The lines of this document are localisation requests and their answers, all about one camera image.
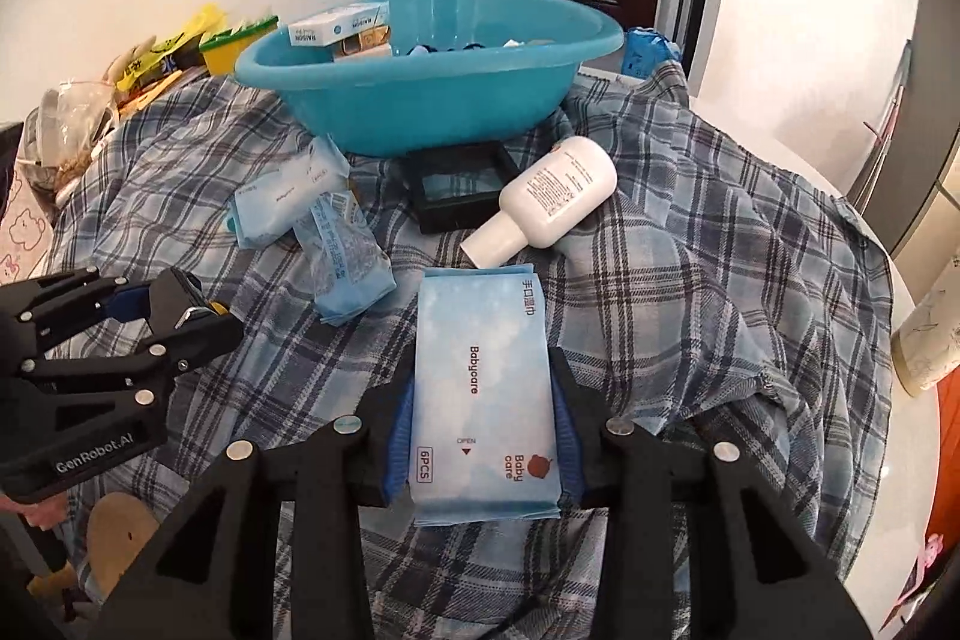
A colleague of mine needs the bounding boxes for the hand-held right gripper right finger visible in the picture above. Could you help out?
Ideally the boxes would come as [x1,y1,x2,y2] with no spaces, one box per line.
[550,347,875,640]

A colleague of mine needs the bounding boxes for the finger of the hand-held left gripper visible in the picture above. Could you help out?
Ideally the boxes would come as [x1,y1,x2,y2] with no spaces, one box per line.
[19,267,246,402]
[0,265,158,342]

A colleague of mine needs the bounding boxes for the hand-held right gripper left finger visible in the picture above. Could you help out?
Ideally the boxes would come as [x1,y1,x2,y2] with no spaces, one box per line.
[88,377,419,640]

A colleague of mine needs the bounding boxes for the blue wet wipes packet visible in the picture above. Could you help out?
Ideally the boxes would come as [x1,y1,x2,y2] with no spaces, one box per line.
[411,265,565,528]

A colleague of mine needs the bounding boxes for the blue barcode tissue packet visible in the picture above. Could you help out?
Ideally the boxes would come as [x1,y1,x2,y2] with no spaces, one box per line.
[291,192,397,327]

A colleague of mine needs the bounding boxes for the blue plastic basin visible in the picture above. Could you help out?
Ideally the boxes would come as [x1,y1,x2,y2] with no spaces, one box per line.
[234,0,625,159]

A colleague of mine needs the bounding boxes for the person's left hand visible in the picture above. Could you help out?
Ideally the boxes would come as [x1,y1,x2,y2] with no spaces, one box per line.
[0,492,65,532]

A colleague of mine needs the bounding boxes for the wooden stool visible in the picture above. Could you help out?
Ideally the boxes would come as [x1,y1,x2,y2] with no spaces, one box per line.
[85,492,164,600]

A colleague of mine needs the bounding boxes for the pink printed cloth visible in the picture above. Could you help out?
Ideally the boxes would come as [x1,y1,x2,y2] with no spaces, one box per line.
[0,182,57,281]

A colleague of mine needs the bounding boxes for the light blue tissue packet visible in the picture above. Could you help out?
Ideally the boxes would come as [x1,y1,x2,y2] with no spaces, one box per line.
[232,171,331,249]

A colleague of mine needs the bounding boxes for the clear plastic bag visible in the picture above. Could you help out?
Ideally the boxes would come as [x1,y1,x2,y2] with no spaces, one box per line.
[19,76,121,195]

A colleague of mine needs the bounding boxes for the blue plaid cloth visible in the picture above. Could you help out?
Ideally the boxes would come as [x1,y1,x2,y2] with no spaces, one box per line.
[41,59,897,640]

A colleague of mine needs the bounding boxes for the yellow container with green lid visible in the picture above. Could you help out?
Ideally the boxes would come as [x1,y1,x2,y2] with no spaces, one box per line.
[199,14,280,77]

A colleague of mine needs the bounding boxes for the white plastic bottle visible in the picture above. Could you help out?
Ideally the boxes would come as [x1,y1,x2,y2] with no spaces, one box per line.
[459,135,620,270]

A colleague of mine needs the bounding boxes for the yellow snack bag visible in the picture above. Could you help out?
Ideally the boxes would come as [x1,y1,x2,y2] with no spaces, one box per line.
[112,2,226,94]

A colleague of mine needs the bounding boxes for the white carton box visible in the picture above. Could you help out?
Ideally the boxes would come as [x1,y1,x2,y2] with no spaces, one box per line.
[287,4,391,49]

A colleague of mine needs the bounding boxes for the orange label box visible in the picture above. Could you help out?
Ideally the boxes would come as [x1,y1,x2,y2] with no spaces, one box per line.
[332,26,395,62]

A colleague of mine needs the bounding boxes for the pink printed paper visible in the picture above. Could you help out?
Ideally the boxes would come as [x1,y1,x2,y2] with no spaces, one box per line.
[887,530,947,620]

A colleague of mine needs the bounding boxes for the floral patterned cylinder bin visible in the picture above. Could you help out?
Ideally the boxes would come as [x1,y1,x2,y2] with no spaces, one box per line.
[892,269,960,397]

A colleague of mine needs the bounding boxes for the orange chair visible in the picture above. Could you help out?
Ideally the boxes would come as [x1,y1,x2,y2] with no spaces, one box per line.
[934,377,960,536]

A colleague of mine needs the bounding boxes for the blue plastic bag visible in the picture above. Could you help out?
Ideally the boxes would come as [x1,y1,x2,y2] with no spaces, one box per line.
[621,26,683,80]

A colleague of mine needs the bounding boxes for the beige refrigerator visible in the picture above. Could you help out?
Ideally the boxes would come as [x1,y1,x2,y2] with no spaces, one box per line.
[847,0,960,266]

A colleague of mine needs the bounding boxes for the folded drying rack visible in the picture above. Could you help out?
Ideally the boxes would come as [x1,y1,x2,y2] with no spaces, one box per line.
[851,40,916,214]

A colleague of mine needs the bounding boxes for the black square frame box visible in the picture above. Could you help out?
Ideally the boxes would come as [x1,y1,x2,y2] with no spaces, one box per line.
[405,139,522,235]

